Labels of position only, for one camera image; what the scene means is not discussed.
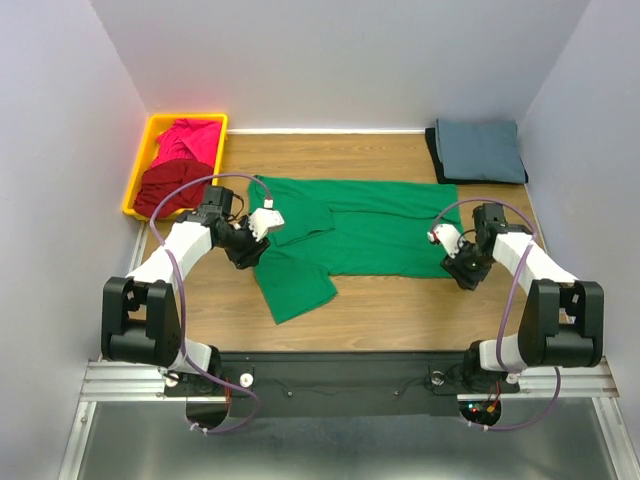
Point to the yellow plastic bin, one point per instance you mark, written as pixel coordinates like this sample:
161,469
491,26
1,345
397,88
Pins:
156,125

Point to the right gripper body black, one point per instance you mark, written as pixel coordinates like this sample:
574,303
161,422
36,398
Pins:
458,270

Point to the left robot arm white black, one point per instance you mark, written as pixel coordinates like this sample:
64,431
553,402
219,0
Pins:
144,313

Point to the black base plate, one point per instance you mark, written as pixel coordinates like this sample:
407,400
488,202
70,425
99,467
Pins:
345,384

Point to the green t shirt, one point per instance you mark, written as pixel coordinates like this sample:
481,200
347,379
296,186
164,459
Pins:
346,228

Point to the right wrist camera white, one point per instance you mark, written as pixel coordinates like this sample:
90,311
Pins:
447,236

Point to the folded blue grey t shirt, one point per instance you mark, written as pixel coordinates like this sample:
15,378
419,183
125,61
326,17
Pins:
479,152

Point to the dark red t shirt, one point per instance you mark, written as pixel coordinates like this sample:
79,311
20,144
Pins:
161,180

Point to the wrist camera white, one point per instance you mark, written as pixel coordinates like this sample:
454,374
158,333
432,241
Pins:
264,221
447,236

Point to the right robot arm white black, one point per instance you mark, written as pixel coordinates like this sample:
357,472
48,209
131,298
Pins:
562,324

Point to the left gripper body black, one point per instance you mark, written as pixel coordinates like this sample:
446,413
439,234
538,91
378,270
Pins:
248,251

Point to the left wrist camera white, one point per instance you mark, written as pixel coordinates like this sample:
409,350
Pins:
264,221

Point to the aluminium rail frame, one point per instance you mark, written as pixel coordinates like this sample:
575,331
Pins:
120,382

